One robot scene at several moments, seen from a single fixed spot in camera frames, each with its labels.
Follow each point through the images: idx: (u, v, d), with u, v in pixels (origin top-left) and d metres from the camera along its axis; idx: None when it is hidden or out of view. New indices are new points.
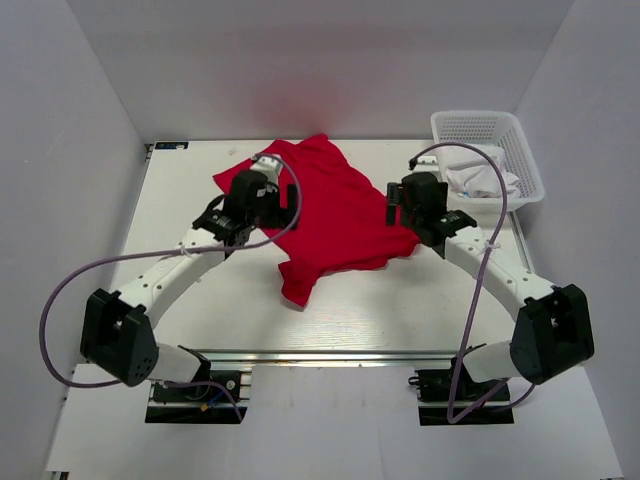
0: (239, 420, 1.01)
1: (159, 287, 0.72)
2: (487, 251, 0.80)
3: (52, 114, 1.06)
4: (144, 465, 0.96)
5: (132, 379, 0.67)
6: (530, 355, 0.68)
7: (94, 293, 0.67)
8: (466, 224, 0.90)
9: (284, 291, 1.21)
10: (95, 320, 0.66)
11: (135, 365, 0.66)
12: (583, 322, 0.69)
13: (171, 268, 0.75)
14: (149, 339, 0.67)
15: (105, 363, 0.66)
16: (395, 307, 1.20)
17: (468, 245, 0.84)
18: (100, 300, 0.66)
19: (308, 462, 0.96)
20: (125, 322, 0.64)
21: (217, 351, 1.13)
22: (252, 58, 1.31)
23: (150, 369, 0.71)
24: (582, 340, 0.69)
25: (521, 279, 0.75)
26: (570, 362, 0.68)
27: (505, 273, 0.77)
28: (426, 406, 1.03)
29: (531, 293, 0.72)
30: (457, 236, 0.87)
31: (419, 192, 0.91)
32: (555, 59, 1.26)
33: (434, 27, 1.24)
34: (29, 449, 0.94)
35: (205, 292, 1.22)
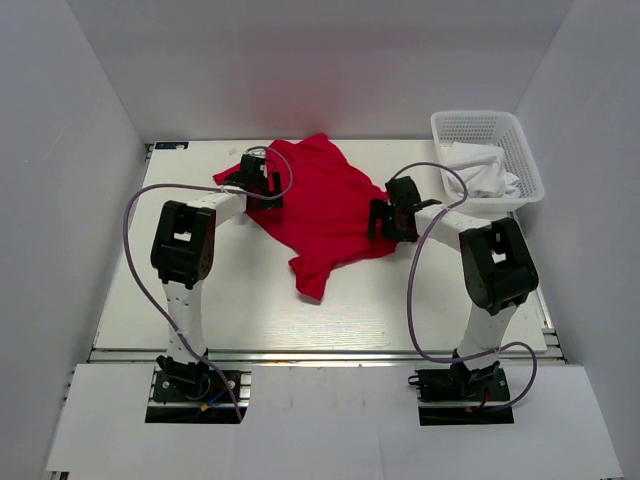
0: (239, 420, 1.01)
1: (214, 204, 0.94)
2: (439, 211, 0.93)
3: (51, 115, 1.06)
4: (145, 465, 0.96)
5: (198, 272, 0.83)
6: (478, 279, 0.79)
7: (166, 204, 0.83)
8: (432, 202, 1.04)
9: (298, 287, 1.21)
10: (170, 221, 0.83)
11: (204, 256, 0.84)
12: (521, 249, 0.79)
13: (219, 197, 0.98)
14: (211, 239, 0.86)
15: (177, 257, 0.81)
16: (395, 306, 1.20)
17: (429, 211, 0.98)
18: (174, 206, 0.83)
19: (309, 462, 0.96)
20: (201, 216, 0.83)
21: (220, 350, 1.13)
22: (252, 57, 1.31)
23: (203, 276, 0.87)
24: (522, 264, 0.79)
25: (466, 221, 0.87)
26: (516, 285, 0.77)
27: (454, 219, 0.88)
28: (426, 406, 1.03)
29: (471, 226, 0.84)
30: (423, 209, 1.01)
31: (397, 187, 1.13)
32: (555, 59, 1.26)
33: (435, 27, 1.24)
34: (30, 450, 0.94)
35: (208, 296, 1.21)
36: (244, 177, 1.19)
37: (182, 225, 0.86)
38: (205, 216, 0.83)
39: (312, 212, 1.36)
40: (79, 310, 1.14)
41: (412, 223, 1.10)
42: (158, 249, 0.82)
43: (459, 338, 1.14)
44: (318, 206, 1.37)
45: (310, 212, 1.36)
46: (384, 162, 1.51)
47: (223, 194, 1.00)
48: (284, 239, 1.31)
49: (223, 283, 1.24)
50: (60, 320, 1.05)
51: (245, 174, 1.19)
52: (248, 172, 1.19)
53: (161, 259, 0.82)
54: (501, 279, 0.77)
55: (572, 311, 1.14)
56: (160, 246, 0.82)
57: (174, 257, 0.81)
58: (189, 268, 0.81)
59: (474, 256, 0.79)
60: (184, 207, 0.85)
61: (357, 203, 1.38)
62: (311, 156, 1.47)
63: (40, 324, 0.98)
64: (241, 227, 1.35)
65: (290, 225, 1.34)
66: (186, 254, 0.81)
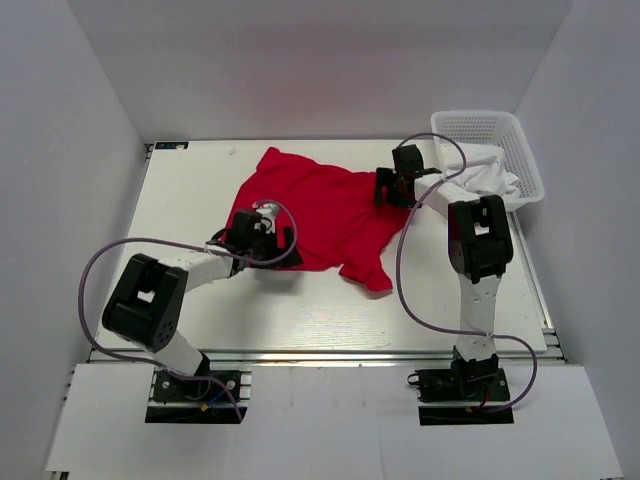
0: (239, 420, 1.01)
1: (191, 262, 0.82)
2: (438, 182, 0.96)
3: (50, 115, 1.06)
4: (145, 465, 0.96)
5: (153, 342, 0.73)
6: (458, 248, 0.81)
7: (133, 257, 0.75)
8: (433, 172, 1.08)
9: (373, 287, 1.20)
10: (133, 277, 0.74)
11: (163, 325, 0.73)
12: (502, 222, 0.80)
13: (199, 256, 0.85)
14: (178, 301, 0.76)
15: (130, 321, 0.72)
16: (396, 306, 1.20)
17: (428, 182, 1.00)
18: (140, 262, 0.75)
19: (309, 462, 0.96)
20: (169, 277, 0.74)
21: (222, 353, 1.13)
22: (251, 57, 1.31)
23: (160, 346, 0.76)
24: (501, 238, 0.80)
25: (458, 194, 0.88)
26: (493, 256, 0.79)
27: (448, 191, 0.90)
28: (426, 406, 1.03)
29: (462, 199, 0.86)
30: (423, 179, 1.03)
31: (403, 153, 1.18)
32: (555, 59, 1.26)
33: (435, 26, 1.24)
34: (30, 450, 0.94)
35: (215, 338, 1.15)
36: (234, 238, 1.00)
37: (147, 283, 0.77)
38: (173, 277, 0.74)
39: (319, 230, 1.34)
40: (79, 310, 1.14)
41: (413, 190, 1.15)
42: (113, 307, 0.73)
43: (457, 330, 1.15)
44: (311, 220, 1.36)
45: (309, 228, 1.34)
46: (384, 161, 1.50)
47: (205, 253, 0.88)
48: (320, 256, 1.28)
49: (220, 319, 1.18)
50: (59, 320, 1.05)
51: (236, 233, 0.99)
52: (238, 230, 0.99)
53: (114, 320, 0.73)
54: (479, 251, 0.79)
55: (572, 310, 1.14)
56: (116, 304, 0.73)
57: (129, 322, 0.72)
58: (144, 335, 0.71)
59: (456, 224, 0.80)
60: (154, 263, 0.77)
61: (354, 197, 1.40)
62: (287, 178, 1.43)
63: (41, 324, 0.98)
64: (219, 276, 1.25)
65: (302, 247, 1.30)
66: (143, 318, 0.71)
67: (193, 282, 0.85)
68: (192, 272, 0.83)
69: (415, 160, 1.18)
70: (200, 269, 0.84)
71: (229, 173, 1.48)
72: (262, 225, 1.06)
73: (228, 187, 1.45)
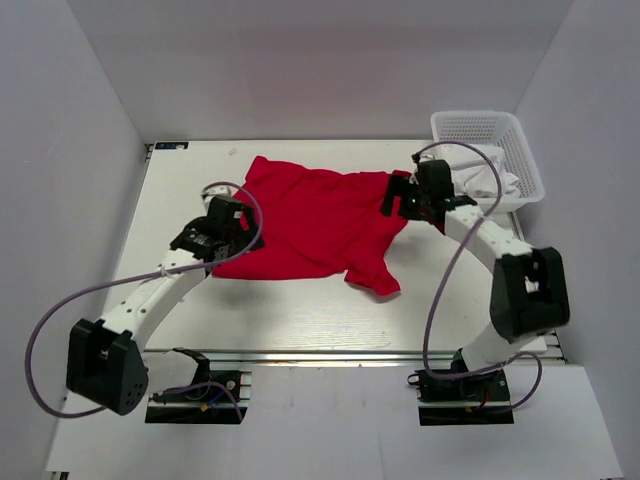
0: (239, 420, 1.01)
1: (143, 310, 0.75)
2: (478, 221, 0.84)
3: (51, 115, 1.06)
4: (145, 465, 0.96)
5: (123, 409, 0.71)
6: (504, 308, 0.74)
7: (78, 326, 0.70)
8: (467, 204, 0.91)
9: (380, 290, 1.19)
10: (82, 353, 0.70)
11: (127, 393, 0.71)
12: (558, 285, 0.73)
13: (157, 289, 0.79)
14: (135, 365, 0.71)
15: (91, 393, 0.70)
16: (398, 307, 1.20)
17: (462, 217, 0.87)
18: (84, 333, 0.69)
19: (308, 462, 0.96)
20: (115, 351, 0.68)
21: (219, 353, 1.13)
22: (251, 57, 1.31)
23: (135, 404, 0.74)
24: (557, 302, 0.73)
25: (504, 241, 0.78)
26: (544, 320, 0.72)
27: (491, 236, 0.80)
28: (426, 406, 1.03)
29: (510, 250, 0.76)
30: (456, 210, 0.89)
31: (431, 173, 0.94)
32: (555, 59, 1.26)
33: (435, 26, 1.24)
34: (29, 450, 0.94)
35: (212, 342, 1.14)
36: (212, 226, 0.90)
37: (103, 346, 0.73)
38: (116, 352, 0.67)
39: (317, 235, 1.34)
40: (79, 311, 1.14)
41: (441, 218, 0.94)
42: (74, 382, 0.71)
43: (457, 329, 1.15)
44: (306, 227, 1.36)
45: (304, 236, 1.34)
46: (384, 161, 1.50)
47: (165, 278, 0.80)
48: (322, 263, 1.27)
49: (216, 325, 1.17)
50: (60, 320, 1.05)
51: (213, 221, 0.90)
52: (218, 221, 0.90)
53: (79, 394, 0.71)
54: (530, 314, 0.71)
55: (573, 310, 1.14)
56: (75, 380, 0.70)
57: (92, 397, 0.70)
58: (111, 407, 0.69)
59: (507, 284, 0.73)
60: (101, 328, 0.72)
61: (351, 200, 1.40)
62: (283, 183, 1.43)
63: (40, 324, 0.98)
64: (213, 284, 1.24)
65: (301, 256, 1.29)
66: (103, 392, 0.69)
67: (157, 316, 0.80)
68: (148, 319, 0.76)
69: (446, 182, 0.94)
70: (157, 307, 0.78)
71: (229, 173, 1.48)
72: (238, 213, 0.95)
73: None
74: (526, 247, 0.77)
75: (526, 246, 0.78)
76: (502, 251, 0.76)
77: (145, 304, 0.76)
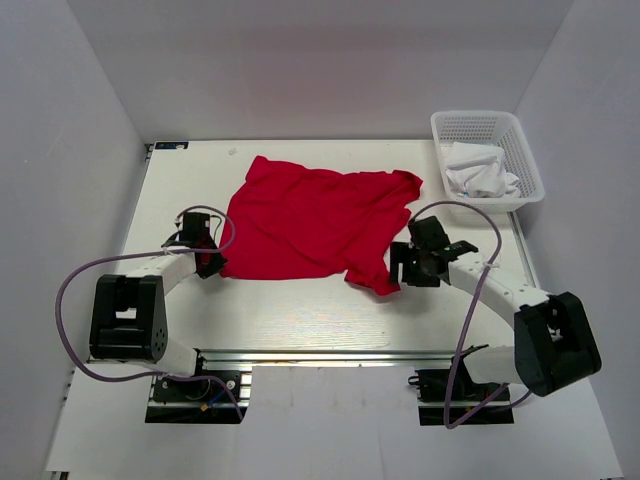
0: (239, 419, 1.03)
1: (159, 268, 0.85)
2: (486, 269, 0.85)
3: (51, 116, 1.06)
4: (145, 465, 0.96)
5: (149, 351, 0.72)
6: (532, 363, 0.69)
7: (101, 278, 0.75)
8: (468, 250, 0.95)
9: (380, 289, 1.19)
10: (108, 300, 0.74)
11: (153, 333, 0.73)
12: (584, 331, 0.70)
13: (163, 261, 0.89)
14: (161, 309, 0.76)
15: (119, 340, 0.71)
16: (398, 307, 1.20)
17: (468, 267, 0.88)
18: (111, 279, 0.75)
19: (308, 462, 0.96)
20: (145, 285, 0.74)
21: (219, 351, 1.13)
22: (251, 58, 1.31)
23: (157, 357, 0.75)
24: (584, 349, 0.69)
25: (517, 291, 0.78)
26: (575, 372, 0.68)
27: (503, 286, 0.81)
28: (426, 406, 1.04)
29: (526, 301, 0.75)
30: (458, 260, 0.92)
31: (422, 227, 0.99)
32: (556, 58, 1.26)
33: (435, 25, 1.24)
34: (30, 449, 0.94)
35: (209, 342, 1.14)
36: (187, 235, 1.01)
37: (123, 301, 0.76)
38: (148, 284, 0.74)
39: (316, 236, 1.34)
40: (79, 311, 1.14)
41: (442, 269, 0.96)
42: (96, 336, 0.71)
43: (456, 330, 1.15)
44: (306, 227, 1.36)
45: (303, 238, 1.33)
46: (384, 161, 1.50)
47: (167, 256, 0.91)
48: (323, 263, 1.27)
49: (214, 326, 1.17)
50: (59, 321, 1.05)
51: (190, 231, 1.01)
52: (193, 229, 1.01)
53: (102, 347, 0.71)
54: (560, 365, 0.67)
55: None
56: (99, 331, 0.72)
57: (119, 343, 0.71)
58: (140, 348, 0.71)
59: (532, 338, 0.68)
60: (124, 280, 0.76)
61: (350, 199, 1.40)
62: (281, 183, 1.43)
63: (41, 324, 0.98)
64: (211, 283, 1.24)
65: (300, 257, 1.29)
66: (133, 333, 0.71)
67: (167, 285, 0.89)
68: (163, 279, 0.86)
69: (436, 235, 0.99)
70: (169, 270, 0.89)
71: (229, 173, 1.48)
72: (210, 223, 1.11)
73: (228, 187, 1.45)
74: (544, 294, 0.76)
75: (543, 292, 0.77)
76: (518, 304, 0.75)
77: (159, 266, 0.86)
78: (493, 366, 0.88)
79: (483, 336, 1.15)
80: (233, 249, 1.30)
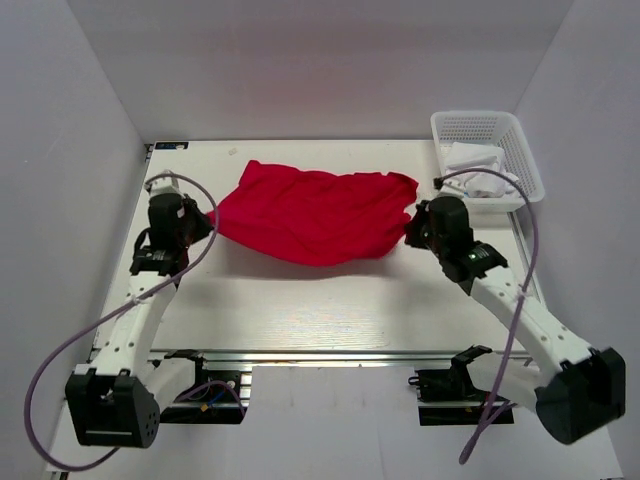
0: (240, 419, 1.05)
1: (131, 345, 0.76)
2: (519, 299, 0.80)
3: (52, 116, 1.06)
4: (144, 465, 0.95)
5: (141, 437, 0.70)
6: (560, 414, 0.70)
7: (69, 382, 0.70)
8: (496, 264, 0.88)
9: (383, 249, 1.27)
10: (83, 406, 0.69)
11: (143, 421, 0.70)
12: (618, 386, 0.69)
13: (135, 323, 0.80)
14: (144, 395, 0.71)
15: (107, 438, 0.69)
16: (398, 307, 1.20)
17: (498, 290, 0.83)
18: (80, 384, 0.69)
19: (308, 463, 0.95)
20: (116, 392, 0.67)
21: (219, 352, 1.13)
22: (251, 59, 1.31)
23: (152, 437, 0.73)
24: (615, 404, 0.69)
25: (556, 338, 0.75)
26: (600, 424, 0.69)
27: (539, 329, 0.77)
28: (426, 406, 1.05)
29: (567, 356, 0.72)
30: (487, 276, 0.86)
31: (450, 223, 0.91)
32: (556, 58, 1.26)
33: (436, 23, 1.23)
34: (30, 450, 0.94)
35: (208, 340, 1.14)
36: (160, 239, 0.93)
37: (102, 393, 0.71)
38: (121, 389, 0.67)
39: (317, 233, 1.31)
40: (79, 311, 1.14)
41: (462, 271, 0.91)
42: (84, 425, 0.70)
43: (456, 330, 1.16)
44: (303, 225, 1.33)
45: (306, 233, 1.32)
46: (385, 161, 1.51)
47: (141, 306, 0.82)
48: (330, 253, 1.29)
49: (213, 326, 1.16)
50: (59, 320, 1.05)
51: (162, 232, 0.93)
52: (165, 230, 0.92)
53: (91, 439, 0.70)
54: (589, 424, 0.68)
55: (572, 312, 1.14)
56: (85, 431, 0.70)
57: (107, 431, 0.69)
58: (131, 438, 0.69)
59: (569, 399, 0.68)
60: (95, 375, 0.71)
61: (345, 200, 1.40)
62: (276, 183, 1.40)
63: (40, 324, 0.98)
64: (209, 283, 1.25)
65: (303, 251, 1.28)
66: (119, 431, 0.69)
67: (146, 344, 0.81)
68: (138, 354, 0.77)
69: (462, 233, 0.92)
70: (143, 333, 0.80)
71: (229, 174, 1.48)
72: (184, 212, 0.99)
73: (228, 187, 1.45)
74: (584, 347, 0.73)
75: (583, 344, 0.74)
76: (557, 361, 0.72)
77: (131, 339, 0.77)
78: (501, 379, 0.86)
79: (483, 336, 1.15)
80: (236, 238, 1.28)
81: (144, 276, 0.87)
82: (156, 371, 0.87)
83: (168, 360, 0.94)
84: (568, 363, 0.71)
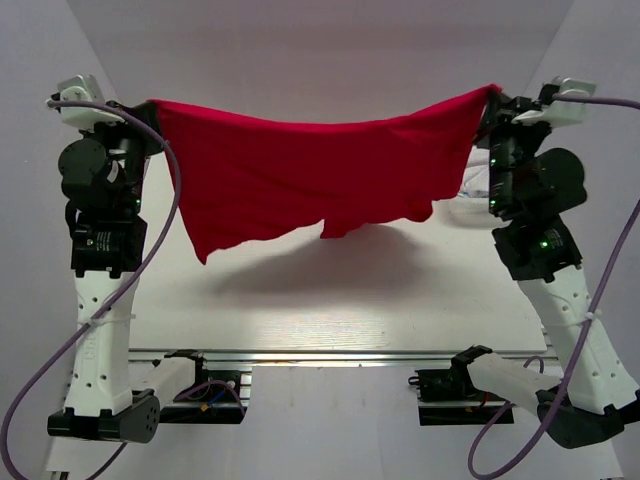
0: (241, 419, 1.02)
1: (104, 377, 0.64)
2: (586, 325, 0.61)
3: (55, 115, 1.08)
4: (144, 465, 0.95)
5: (146, 437, 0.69)
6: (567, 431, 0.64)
7: (49, 427, 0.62)
8: (569, 262, 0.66)
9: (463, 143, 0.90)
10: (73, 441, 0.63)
11: (142, 424, 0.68)
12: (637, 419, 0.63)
13: (101, 347, 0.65)
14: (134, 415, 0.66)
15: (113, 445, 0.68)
16: (398, 307, 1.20)
17: (562, 304, 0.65)
18: (65, 429, 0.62)
19: (308, 463, 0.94)
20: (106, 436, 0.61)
21: (219, 352, 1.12)
22: (251, 58, 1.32)
23: (158, 422, 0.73)
24: None
25: (606, 375, 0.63)
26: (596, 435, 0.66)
27: (594, 363, 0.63)
28: (426, 406, 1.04)
29: (613, 401, 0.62)
30: (555, 283, 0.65)
31: (545, 204, 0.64)
32: (555, 59, 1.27)
33: (434, 24, 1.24)
34: (30, 448, 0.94)
35: (208, 339, 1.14)
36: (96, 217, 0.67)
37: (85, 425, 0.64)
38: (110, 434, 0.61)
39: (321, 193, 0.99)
40: None
41: (522, 253, 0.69)
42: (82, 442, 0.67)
43: (456, 330, 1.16)
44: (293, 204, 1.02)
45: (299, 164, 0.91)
46: None
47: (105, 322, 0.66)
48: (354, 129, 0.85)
49: (214, 326, 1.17)
50: (59, 318, 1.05)
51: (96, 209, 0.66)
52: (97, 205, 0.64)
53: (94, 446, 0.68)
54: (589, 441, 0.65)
55: None
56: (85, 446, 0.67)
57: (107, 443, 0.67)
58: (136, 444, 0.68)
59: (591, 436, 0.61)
60: (75, 415, 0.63)
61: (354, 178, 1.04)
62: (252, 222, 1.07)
63: (42, 321, 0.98)
64: (210, 285, 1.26)
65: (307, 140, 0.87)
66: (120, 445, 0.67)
67: (120, 358, 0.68)
68: (116, 380, 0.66)
69: (547, 212, 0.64)
70: (114, 353, 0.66)
71: None
72: (112, 163, 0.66)
73: None
74: (632, 392, 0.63)
75: (631, 386, 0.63)
76: (602, 405, 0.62)
77: (102, 369, 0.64)
78: (500, 379, 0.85)
79: (484, 337, 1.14)
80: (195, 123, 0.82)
81: (93, 279, 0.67)
82: (155, 372, 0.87)
83: (168, 360, 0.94)
84: (613, 409, 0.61)
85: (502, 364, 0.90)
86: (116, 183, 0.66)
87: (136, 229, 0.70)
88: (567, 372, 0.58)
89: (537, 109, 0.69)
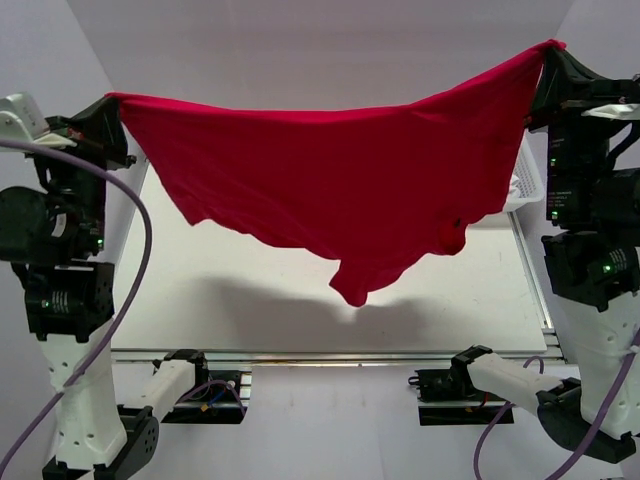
0: (241, 419, 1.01)
1: (91, 435, 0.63)
2: (627, 360, 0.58)
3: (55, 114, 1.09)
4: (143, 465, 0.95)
5: (144, 460, 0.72)
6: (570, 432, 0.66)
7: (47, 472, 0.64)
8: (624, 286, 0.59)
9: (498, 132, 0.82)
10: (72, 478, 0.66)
11: (141, 451, 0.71)
12: None
13: (82, 408, 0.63)
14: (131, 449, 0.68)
15: None
16: (396, 307, 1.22)
17: (607, 335, 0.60)
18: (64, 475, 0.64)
19: (308, 464, 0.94)
20: None
21: (220, 353, 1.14)
22: (251, 57, 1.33)
23: (158, 438, 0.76)
24: None
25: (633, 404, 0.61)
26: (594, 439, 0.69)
27: (624, 393, 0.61)
28: (426, 406, 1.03)
29: (632, 427, 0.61)
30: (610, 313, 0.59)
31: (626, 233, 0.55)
32: None
33: (435, 24, 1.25)
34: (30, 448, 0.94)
35: (209, 340, 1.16)
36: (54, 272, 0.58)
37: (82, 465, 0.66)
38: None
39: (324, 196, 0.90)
40: None
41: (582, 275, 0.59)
42: None
43: (456, 330, 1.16)
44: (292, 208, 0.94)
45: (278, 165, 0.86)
46: None
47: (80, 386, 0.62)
48: (350, 120, 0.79)
49: (215, 329, 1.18)
50: None
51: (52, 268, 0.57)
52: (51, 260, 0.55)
53: None
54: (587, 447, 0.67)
55: None
56: None
57: None
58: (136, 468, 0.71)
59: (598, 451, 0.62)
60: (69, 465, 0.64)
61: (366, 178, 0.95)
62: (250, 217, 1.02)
63: None
64: (211, 287, 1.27)
65: (286, 133, 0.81)
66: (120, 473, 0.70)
67: (107, 404, 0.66)
68: (105, 431, 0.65)
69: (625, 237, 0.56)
70: (99, 407, 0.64)
71: None
72: (57, 215, 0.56)
73: None
74: None
75: None
76: (619, 431, 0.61)
77: (88, 428, 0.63)
78: (500, 380, 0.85)
79: (483, 336, 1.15)
80: (161, 116, 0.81)
81: (58, 343, 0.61)
82: (153, 381, 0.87)
83: (167, 364, 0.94)
84: (629, 436, 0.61)
85: (499, 364, 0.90)
86: (66, 233, 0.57)
87: (100, 274, 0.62)
88: (602, 409, 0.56)
89: (623, 107, 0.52)
